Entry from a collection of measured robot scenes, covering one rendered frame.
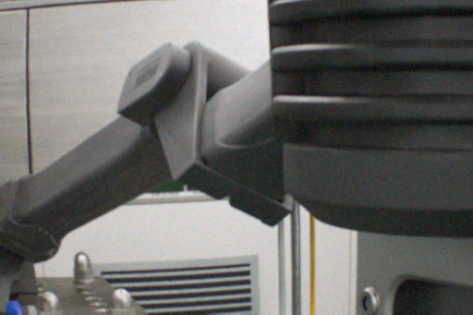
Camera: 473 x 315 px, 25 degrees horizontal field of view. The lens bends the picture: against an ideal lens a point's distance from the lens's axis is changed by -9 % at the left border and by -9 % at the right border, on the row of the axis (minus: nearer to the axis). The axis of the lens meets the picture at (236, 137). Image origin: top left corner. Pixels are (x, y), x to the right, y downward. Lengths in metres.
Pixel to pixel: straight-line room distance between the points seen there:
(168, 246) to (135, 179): 3.23
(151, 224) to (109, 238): 0.17
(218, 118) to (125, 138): 0.16
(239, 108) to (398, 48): 0.51
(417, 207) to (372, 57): 0.03
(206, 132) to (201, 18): 0.98
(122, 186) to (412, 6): 0.71
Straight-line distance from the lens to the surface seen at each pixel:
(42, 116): 1.64
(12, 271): 1.14
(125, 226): 4.06
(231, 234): 4.15
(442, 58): 0.19
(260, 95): 0.69
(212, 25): 1.69
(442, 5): 0.19
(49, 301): 1.31
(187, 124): 0.73
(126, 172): 0.87
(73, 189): 0.93
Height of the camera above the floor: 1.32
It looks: 3 degrees down
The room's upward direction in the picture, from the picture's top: 2 degrees counter-clockwise
